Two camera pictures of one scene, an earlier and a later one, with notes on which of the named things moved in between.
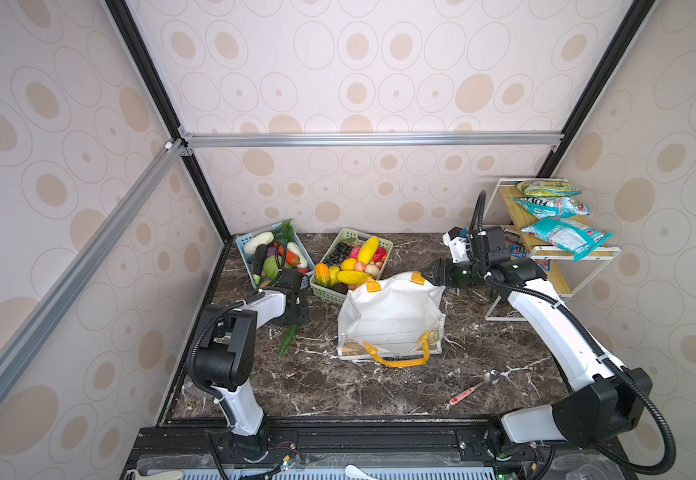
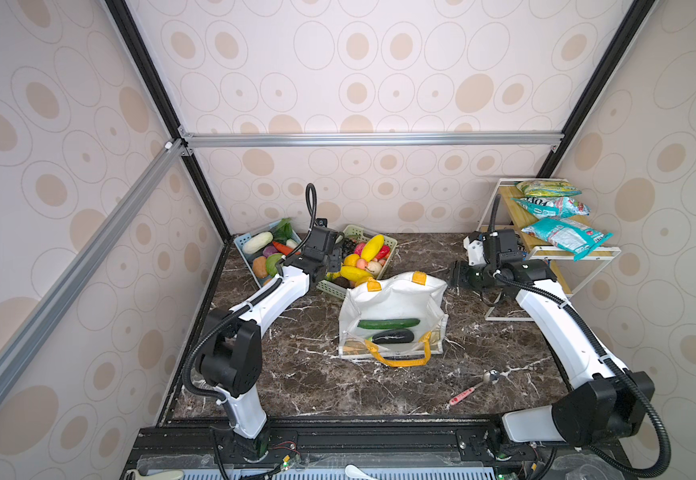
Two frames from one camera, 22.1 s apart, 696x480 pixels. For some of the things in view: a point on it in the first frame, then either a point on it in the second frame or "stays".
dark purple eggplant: x=258 y=263 to x=392 y=336
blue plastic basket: x=270 y=249 stays
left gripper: x=302 y=318 to x=334 y=260
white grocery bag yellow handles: x=396 y=319 stays
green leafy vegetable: x=285 y=233 stays
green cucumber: x=287 y=340 to x=371 y=324
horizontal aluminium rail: x=426 y=141 stays
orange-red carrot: x=291 y=258 stays
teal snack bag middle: x=551 y=207 stays
